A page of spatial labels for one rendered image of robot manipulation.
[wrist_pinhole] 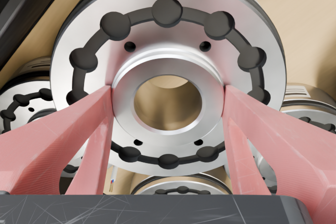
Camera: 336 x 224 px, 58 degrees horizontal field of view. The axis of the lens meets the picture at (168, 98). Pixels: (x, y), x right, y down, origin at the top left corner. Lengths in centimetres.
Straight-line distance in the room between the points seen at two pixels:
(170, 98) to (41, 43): 12
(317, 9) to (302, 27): 1
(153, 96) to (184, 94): 2
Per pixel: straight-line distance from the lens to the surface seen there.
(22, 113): 24
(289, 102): 23
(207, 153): 16
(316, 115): 24
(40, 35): 24
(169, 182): 27
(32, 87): 22
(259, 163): 25
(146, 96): 15
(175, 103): 15
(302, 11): 23
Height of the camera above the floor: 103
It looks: 53 degrees down
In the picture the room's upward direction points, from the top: 177 degrees counter-clockwise
